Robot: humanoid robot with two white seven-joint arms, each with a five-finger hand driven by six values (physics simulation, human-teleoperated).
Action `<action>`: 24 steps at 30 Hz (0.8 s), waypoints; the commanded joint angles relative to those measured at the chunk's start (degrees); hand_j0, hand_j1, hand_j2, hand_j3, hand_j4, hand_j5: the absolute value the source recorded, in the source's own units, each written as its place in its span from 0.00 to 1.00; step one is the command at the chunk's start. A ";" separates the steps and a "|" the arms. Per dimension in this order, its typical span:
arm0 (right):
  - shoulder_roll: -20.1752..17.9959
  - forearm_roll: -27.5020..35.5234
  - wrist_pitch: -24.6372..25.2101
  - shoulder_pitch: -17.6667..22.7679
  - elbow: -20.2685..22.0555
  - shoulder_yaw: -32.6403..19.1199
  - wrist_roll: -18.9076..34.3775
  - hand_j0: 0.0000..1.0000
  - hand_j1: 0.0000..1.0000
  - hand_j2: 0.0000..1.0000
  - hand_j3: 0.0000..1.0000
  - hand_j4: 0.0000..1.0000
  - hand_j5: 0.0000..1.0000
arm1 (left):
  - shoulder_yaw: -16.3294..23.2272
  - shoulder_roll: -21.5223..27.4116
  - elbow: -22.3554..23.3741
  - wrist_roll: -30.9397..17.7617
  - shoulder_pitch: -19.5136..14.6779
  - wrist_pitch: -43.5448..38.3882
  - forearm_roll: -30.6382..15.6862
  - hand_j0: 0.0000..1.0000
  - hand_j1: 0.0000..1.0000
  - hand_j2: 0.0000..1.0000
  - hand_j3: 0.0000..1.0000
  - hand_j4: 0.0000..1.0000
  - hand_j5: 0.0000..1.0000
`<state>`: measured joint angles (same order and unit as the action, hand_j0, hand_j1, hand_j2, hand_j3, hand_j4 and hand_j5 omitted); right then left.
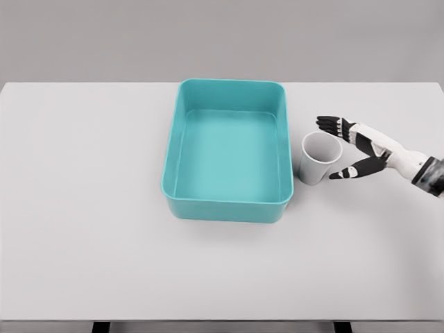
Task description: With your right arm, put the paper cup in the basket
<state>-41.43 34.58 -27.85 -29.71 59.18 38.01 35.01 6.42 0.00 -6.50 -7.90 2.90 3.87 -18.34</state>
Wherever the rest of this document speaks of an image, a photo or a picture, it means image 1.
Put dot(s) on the teal rectangular plastic basket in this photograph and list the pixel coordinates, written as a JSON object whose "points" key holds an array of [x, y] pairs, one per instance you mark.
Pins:
{"points": [[227, 152]]}

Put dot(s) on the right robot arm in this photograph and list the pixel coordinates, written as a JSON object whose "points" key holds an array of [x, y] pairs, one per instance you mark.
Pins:
{"points": [[421, 166]]}

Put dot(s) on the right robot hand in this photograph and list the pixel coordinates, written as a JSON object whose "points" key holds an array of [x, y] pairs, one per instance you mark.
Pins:
{"points": [[367, 144]]}

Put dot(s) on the white paper cup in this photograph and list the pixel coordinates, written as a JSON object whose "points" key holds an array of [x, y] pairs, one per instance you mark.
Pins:
{"points": [[314, 170]]}

